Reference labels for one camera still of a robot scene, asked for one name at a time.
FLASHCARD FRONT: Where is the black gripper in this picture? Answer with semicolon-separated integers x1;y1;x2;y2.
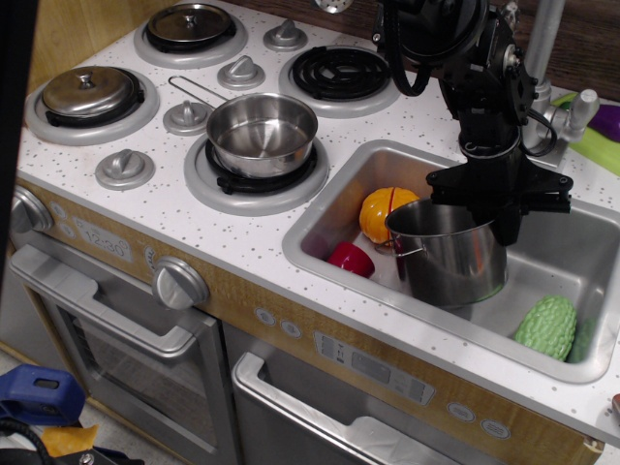
426;139;574;246

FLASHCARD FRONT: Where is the steel pot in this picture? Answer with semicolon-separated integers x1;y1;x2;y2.
375;200;508;308

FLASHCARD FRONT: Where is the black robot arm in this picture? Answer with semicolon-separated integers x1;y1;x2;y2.
378;1;573;246

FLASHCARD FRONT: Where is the silver sink basin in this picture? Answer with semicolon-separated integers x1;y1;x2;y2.
283;140;619;384

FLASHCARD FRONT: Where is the silver toy faucet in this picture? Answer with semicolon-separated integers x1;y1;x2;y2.
520;0;601;159

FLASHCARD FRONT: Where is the green bumpy toy gourd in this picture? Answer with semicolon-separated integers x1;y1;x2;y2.
513;295;576;361

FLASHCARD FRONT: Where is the light green toy vegetable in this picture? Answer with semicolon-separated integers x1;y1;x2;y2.
545;89;619;175

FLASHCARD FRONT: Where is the orange toy pumpkin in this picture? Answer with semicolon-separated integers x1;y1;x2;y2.
358;187;419;244

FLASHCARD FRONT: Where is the purple toy eggplant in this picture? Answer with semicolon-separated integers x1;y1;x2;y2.
588;104;620;142

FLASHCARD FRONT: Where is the red toy cup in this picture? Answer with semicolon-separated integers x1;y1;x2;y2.
327;241;375;278

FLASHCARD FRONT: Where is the front right stove burner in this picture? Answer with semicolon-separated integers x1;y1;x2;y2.
183;136;329;217

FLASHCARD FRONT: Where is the stove burner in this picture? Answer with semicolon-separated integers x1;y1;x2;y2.
24;70;160;146
134;7;248;70
183;136;329;217

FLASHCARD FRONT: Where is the hanging metal strainer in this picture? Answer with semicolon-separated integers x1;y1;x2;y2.
314;0;354;15

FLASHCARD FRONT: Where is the grey stovetop knob back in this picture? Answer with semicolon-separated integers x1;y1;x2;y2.
263;19;308;52

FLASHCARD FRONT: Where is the grey stovetop knob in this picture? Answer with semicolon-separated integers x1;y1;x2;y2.
217;55;265;90
263;19;308;52
163;101;212;137
95;149;156;191

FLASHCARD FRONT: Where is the grey stovetop knob upper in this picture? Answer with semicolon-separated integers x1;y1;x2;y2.
217;55;265;90

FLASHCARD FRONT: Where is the grey stovetop knob middle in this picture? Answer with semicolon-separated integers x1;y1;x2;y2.
163;101;212;137

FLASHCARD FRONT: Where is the back left stove burner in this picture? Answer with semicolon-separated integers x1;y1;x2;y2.
134;7;248;70

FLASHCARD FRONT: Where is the silver oven knob right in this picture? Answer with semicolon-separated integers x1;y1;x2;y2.
151;256;210;311

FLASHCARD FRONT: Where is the silver oven knob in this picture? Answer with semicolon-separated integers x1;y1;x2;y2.
11;185;54;233
151;256;210;311

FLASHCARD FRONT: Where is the steel lid back burner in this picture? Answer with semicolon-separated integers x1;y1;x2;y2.
146;3;233;44

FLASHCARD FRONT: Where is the steel lid burner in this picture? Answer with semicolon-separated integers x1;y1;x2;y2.
42;66;140;117
146;3;233;44

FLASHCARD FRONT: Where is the grey stovetop knob front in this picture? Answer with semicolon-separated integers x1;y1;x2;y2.
95;149;156;191

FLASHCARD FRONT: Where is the front left stove burner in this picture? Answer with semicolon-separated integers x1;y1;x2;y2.
24;70;160;146

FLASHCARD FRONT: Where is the steel lid left burner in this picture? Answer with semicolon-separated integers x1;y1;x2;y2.
42;66;140;117

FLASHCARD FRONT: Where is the silver oven knob left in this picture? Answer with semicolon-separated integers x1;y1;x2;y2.
11;185;54;233

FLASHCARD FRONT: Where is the yellow cloth on floor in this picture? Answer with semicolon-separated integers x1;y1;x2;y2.
41;424;99;458

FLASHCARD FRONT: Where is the blue clamp tool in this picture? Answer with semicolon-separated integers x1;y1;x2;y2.
1;364;86;426

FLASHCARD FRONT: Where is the steel saucepan with wire handle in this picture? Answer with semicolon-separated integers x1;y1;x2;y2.
169;76;319;179

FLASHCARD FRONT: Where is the dishwasher door with handle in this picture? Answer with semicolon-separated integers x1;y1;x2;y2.
224;325;496;464

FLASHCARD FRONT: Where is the oven door with handle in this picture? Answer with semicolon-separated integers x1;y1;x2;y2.
10;245;240;464

